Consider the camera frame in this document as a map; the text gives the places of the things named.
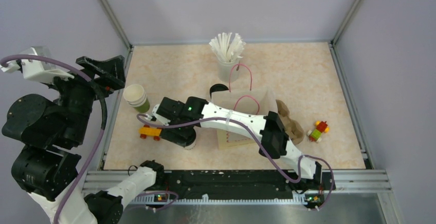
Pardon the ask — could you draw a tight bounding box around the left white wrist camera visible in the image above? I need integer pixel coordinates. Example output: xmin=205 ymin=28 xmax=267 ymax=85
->
xmin=1 ymin=46 xmax=75 ymax=85

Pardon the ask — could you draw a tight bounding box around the bundle of white straws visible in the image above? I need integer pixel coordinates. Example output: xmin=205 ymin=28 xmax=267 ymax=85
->
xmin=209 ymin=32 xmax=246 ymax=63

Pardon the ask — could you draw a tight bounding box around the purple cable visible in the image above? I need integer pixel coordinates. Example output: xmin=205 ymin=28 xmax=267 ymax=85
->
xmin=0 ymin=54 xmax=179 ymax=224
xmin=136 ymin=113 xmax=336 ymax=210

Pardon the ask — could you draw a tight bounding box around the white paper cup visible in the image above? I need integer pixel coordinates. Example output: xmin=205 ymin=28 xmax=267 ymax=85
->
xmin=184 ymin=141 xmax=196 ymax=150

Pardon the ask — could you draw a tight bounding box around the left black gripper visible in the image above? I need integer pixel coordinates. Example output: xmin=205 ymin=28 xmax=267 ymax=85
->
xmin=43 ymin=53 xmax=128 ymax=143

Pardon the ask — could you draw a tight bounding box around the cream pink paper bag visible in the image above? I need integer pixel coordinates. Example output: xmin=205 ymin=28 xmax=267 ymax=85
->
xmin=210 ymin=70 xmax=278 ymax=150

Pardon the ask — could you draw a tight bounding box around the green red toy block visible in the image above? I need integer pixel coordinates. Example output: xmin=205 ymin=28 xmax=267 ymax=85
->
xmin=306 ymin=121 xmax=330 ymax=143

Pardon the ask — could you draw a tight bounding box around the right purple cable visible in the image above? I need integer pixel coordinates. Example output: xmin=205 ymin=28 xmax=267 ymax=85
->
xmin=136 ymin=113 xmax=336 ymax=210

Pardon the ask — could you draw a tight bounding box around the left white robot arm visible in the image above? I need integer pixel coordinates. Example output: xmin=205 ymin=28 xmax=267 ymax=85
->
xmin=1 ymin=54 xmax=165 ymax=223

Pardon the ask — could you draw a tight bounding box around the brown pulp cup carrier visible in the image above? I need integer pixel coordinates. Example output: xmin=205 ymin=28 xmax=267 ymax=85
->
xmin=276 ymin=100 xmax=305 ymax=145

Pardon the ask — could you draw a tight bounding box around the stack of black lids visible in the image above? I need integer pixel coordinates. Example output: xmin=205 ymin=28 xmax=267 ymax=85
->
xmin=209 ymin=84 xmax=229 ymax=95

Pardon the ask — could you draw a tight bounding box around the orange toy car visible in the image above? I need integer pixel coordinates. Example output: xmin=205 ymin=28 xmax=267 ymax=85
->
xmin=139 ymin=125 xmax=162 ymax=141

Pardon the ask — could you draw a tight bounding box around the white cup holding straws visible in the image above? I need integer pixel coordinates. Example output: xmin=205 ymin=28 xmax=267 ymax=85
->
xmin=217 ymin=59 xmax=240 ymax=83

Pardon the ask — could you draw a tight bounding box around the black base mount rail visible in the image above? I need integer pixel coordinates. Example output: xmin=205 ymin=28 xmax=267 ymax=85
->
xmin=146 ymin=170 xmax=336 ymax=200

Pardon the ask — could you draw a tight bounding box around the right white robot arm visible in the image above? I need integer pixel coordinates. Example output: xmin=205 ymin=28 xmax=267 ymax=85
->
xmin=152 ymin=97 xmax=322 ymax=189

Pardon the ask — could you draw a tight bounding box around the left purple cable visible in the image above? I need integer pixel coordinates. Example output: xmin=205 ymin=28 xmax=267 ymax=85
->
xmin=0 ymin=54 xmax=179 ymax=224

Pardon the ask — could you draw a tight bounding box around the stack of paper cups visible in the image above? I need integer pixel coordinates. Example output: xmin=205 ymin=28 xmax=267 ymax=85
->
xmin=123 ymin=84 xmax=150 ymax=114

